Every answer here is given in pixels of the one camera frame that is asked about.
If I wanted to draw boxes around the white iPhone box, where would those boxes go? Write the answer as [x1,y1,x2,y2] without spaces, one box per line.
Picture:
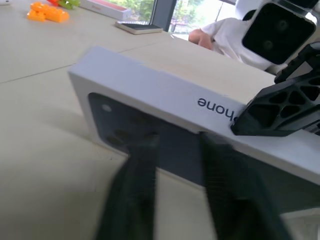
[67,45,253,189]

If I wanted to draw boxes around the person in white shirt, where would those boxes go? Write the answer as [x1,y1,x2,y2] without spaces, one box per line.
[188,11,279,75]

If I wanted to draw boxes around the white phone box base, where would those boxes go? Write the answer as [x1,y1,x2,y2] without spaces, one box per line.
[199,129,320,188]

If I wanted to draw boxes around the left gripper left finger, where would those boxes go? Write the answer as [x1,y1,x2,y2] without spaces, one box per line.
[95,134,161,240]

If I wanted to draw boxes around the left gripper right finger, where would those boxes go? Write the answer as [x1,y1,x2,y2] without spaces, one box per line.
[199,132,286,240]

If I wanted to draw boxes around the white robot camera head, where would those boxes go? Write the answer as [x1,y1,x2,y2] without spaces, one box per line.
[241,0,320,75]

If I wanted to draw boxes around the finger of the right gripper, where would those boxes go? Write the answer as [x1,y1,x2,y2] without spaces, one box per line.
[274,41,320,84]
[229,71,320,138]

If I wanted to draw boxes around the small orange toy brick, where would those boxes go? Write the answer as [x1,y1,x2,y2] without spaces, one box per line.
[26,9,47,23]

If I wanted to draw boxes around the green toy piece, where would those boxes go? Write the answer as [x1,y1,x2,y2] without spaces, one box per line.
[58,0,81,11]

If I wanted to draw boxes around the dark window frame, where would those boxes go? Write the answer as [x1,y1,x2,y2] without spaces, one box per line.
[151,0,178,33]

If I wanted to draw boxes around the large orange toy brick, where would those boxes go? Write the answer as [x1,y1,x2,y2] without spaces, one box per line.
[29,1,70,24]

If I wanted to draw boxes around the white box with red print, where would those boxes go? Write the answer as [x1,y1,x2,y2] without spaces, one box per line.
[79,0,132,20]

